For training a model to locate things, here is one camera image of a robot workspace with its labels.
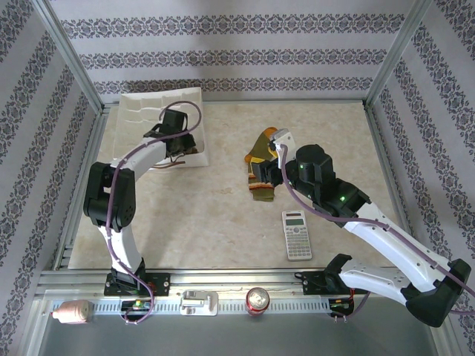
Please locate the aluminium frame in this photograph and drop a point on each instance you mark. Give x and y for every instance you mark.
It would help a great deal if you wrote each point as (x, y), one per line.
(222, 276)

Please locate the olive green striped sock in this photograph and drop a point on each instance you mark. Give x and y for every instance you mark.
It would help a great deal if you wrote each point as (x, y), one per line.
(261, 189)

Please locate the white fabric organizer box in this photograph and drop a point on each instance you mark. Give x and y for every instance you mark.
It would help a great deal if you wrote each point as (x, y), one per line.
(130, 148)

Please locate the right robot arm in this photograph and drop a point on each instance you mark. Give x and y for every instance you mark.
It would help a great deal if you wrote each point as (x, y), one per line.
(389, 241)

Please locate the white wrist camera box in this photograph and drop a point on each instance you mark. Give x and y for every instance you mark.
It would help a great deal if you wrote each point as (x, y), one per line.
(282, 139)

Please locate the red soda can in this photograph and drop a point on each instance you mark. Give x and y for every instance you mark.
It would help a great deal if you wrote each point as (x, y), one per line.
(257, 300)

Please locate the silver metal clamp bracket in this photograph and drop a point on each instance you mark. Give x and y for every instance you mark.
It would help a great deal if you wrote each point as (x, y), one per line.
(198, 304)

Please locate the pink plastic bottle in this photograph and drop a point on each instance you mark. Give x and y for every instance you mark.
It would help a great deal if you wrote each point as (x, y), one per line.
(72, 312)

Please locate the white calculator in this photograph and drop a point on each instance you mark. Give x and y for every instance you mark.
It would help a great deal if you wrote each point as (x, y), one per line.
(297, 237)

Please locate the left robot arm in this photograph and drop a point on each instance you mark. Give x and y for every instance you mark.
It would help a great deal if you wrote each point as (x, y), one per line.
(124, 241)

